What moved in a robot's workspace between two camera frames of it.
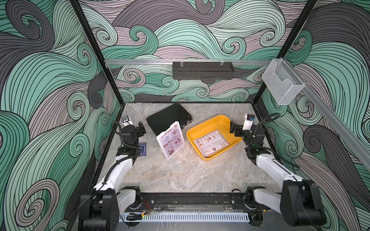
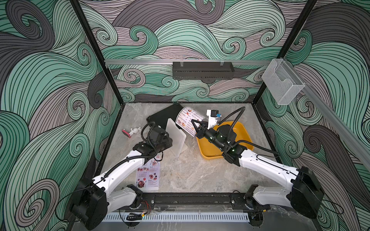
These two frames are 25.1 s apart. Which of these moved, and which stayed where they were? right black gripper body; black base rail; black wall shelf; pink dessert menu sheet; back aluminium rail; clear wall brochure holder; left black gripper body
Moved: left black gripper body; pink dessert menu sheet; right black gripper body
Stayed: clear wall brochure holder; black base rail; back aluminium rail; black wall shelf
